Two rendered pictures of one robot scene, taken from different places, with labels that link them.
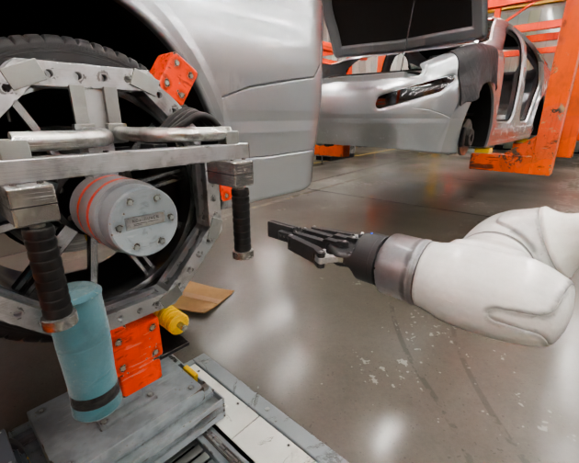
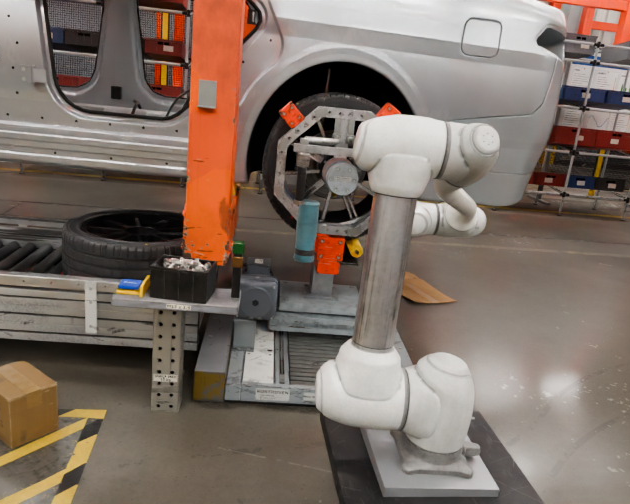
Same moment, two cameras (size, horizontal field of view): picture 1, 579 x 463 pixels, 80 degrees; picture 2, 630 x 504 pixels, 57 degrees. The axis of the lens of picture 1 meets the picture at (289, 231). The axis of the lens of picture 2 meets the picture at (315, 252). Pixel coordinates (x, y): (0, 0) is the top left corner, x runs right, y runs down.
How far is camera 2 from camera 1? 172 cm
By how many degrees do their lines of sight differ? 40
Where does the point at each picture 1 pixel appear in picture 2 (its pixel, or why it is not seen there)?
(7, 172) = (300, 148)
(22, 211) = (299, 160)
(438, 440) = (507, 424)
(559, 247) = (449, 212)
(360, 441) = not seen: hidden behind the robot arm
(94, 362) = (306, 233)
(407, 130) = not seen: outside the picture
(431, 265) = not seen: hidden behind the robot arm
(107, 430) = (307, 298)
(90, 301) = (312, 206)
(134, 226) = (337, 180)
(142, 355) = (331, 255)
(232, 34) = (449, 86)
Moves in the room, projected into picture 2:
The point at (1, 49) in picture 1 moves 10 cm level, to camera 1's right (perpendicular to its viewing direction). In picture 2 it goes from (319, 100) to (337, 103)
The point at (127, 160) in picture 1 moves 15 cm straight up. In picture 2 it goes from (338, 151) to (342, 112)
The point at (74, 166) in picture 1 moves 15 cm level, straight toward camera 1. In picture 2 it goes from (319, 150) to (311, 154)
